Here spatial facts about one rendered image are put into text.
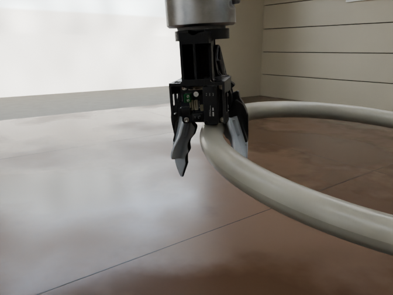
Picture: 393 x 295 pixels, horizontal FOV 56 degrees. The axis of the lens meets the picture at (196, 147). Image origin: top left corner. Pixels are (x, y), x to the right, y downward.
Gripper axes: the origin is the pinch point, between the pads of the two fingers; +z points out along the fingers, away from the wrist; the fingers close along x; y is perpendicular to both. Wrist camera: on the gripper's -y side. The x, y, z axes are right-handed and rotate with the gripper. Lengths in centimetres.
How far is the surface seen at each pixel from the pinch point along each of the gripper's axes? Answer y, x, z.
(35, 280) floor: -79, -104, 88
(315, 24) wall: -754, 70, -30
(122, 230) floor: -135, -84, 91
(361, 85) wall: -679, 148, 82
